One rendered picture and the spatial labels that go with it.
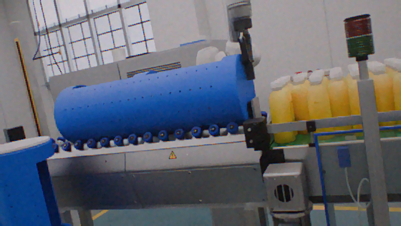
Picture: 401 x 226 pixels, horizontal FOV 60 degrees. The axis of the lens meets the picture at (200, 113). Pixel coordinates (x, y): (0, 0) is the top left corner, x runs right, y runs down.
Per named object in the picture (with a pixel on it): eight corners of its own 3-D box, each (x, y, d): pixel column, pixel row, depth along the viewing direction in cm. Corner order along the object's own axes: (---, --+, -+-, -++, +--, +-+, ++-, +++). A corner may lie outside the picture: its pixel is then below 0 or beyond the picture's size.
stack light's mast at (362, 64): (350, 80, 92) (342, 20, 91) (377, 76, 90) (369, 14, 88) (351, 82, 87) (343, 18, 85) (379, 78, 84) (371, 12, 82)
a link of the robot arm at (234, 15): (253, 3, 136) (255, 18, 137) (231, 8, 140) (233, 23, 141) (247, 0, 128) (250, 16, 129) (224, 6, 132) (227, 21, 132)
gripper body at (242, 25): (248, 16, 129) (252, 41, 131) (253, 18, 137) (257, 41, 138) (229, 21, 132) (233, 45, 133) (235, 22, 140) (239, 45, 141)
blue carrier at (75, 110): (99, 137, 185) (89, 84, 182) (260, 118, 151) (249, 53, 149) (60, 150, 159) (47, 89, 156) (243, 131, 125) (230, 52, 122)
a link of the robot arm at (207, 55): (199, 86, 219) (190, 52, 216) (226, 79, 221) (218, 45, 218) (203, 86, 203) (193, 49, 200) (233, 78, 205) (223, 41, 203)
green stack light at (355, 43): (347, 57, 92) (345, 38, 91) (374, 53, 89) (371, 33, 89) (348, 58, 86) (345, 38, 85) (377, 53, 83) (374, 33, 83)
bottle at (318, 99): (314, 136, 122) (306, 81, 119) (336, 134, 118) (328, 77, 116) (310, 141, 115) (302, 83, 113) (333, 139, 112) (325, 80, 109)
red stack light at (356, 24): (345, 38, 91) (343, 23, 91) (371, 33, 89) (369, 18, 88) (345, 38, 85) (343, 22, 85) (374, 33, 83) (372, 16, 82)
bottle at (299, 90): (320, 130, 128) (313, 78, 126) (308, 135, 124) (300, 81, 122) (304, 129, 134) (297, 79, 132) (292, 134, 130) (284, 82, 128)
